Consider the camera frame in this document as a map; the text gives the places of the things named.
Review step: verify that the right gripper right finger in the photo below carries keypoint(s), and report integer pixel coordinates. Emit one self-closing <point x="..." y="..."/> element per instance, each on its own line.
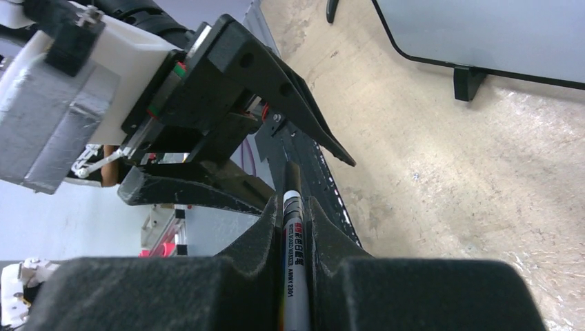
<point x="352" y="290"/>

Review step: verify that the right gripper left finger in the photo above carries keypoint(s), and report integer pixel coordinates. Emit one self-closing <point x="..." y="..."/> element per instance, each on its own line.
<point x="233" y="290"/>

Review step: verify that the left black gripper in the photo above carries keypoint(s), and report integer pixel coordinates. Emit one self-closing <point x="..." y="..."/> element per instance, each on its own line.
<point x="200" y="103"/>

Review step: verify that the white whiteboard marker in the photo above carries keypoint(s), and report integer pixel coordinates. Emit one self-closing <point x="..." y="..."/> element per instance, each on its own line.
<point x="295" y="305"/>

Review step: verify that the small black-framed whiteboard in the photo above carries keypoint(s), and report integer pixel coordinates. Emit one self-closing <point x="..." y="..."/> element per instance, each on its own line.
<point x="538" y="41"/>

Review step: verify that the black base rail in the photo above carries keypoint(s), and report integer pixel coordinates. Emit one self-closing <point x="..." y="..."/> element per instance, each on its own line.
<point x="279" y="142"/>

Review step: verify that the black handled pliers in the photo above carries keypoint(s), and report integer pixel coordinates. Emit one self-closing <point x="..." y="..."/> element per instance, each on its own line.
<point x="331" y="8"/>

